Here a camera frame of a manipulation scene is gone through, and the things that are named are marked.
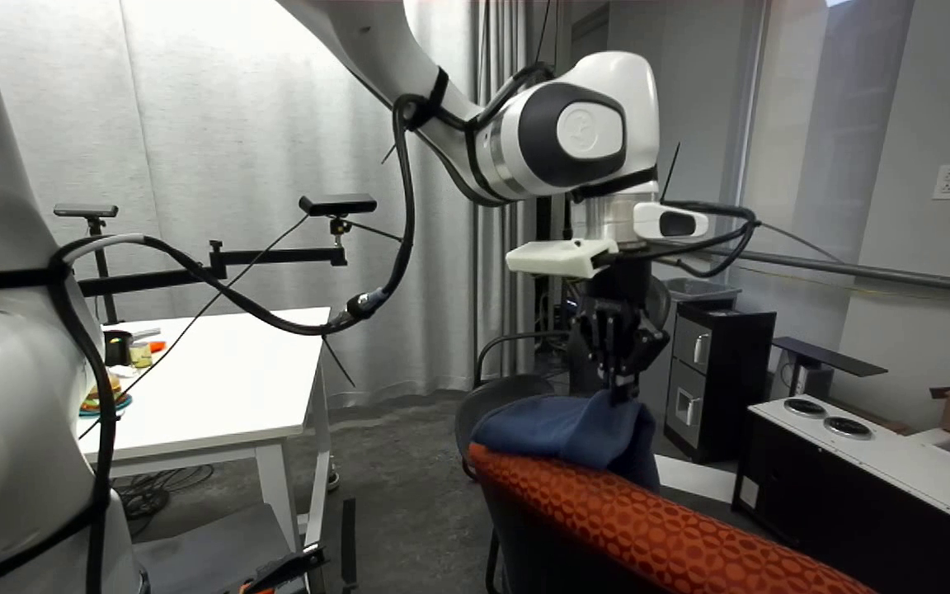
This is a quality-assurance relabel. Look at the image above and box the small black cup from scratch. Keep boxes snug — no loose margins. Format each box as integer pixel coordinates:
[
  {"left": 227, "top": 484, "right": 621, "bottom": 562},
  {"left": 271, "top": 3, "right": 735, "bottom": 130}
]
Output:
[{"left": 95, "top": 327, "right": 136, "bottom": 369}]

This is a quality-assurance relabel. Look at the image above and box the white table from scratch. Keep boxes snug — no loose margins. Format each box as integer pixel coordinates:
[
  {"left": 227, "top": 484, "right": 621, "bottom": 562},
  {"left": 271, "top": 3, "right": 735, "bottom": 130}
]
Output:
[{"left": 77, "top": 302, "right": 335, "bottom": 555}]

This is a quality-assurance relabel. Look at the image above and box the blue jumper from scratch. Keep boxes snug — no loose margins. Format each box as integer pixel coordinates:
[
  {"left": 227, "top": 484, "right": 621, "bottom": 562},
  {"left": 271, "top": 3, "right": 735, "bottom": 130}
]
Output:
[{"left": 470, "top": 385, "right": 664, "bottom": 490}]

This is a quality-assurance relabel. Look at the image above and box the grey wall rail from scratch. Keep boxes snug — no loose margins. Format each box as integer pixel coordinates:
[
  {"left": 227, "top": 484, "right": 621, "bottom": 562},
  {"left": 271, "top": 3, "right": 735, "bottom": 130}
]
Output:
[{"left": 716, "top": 244, "right": 950, "bottom": 297}]

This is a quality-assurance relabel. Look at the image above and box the black cabinet with white top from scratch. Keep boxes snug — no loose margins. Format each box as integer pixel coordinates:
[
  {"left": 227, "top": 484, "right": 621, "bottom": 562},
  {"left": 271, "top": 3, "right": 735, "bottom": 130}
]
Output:
[{"left": 731, "top": 393, "right": 950, "bottom": 594}]

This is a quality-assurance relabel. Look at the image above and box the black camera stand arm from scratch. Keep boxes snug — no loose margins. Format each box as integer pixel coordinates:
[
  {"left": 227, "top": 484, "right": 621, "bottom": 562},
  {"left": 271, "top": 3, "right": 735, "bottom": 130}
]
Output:
[{"left": 48, "top": 195, "right": 382, "bottom": 327}]

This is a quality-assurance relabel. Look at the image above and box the white flat board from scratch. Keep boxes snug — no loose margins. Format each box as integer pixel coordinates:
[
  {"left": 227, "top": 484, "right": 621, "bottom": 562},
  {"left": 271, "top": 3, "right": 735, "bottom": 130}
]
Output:
[{"left": 652, "top": 453, "right": 741, "bottom": 508}]

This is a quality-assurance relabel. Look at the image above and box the teal plate with toys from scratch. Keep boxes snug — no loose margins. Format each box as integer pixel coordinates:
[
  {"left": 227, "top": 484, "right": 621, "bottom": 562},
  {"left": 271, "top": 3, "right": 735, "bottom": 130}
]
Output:
[{"left": 77, "top": 341, "right": 171, "bottom": 419}]

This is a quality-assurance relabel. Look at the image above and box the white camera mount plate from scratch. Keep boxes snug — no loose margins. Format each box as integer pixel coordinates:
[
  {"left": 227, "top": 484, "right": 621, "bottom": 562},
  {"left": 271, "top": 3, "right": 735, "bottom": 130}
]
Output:
[{"left": 501, "top": 233, "right": 622, "bottom": 281}]

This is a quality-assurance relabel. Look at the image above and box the orange fabric swivel chair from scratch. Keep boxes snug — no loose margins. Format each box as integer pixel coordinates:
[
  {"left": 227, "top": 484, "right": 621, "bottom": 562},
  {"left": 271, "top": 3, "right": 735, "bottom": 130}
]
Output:
[{"left": 460, "top": 440, "right": 883, "bottom": 594}]

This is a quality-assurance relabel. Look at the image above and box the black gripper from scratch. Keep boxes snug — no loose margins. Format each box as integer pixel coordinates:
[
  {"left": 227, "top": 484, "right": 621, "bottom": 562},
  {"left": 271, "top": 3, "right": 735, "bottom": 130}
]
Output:
[{"left": 563, "top": 260, "right": 674, "bottom": 399}]

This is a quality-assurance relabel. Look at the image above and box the black flat stand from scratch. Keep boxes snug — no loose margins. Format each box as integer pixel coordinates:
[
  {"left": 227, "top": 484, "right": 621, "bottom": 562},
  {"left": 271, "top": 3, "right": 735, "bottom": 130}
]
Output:
[{"left": 767, "top": 334, "right": 892, "bottom": 403}]

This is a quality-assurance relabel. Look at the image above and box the black round disc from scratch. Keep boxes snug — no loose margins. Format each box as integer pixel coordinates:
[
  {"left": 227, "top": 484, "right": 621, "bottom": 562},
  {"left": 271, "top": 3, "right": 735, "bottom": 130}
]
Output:
[{"left": 822, "top": 412, "right": 876, "bottom": 440}]

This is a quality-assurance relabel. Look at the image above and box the black floor cable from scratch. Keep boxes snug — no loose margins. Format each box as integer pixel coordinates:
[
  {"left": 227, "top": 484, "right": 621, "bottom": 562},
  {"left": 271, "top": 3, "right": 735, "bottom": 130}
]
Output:
[{"left": 110, "top": 463, "right": 222, "bottom": 524}]

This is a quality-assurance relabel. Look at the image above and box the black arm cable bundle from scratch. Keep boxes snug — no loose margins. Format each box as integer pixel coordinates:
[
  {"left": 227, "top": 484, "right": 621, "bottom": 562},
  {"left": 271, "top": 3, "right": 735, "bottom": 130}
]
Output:
[{"left": 0, "top": 63, "right": 445, "bottom": 594}]

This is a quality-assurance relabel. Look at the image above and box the black mesh office chair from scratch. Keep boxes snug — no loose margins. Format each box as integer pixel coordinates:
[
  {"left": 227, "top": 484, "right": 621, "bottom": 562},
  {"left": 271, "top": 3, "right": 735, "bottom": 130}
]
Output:
[{"left": 451, "top": 272, "right": 677, "bottom": 464}]

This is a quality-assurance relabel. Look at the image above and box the grey curtain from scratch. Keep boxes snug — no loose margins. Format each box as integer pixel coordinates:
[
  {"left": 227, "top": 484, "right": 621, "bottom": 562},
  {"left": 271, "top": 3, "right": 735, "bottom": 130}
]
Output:
[{"left": 0, "top": 0, "right": 544, "bottom": 407}]

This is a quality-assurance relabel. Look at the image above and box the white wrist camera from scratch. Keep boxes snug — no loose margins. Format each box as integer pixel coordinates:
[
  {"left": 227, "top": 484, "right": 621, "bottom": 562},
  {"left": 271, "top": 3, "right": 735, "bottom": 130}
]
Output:
[{"left": 631, "top": 199, "right": 716, "bottom": 244}]

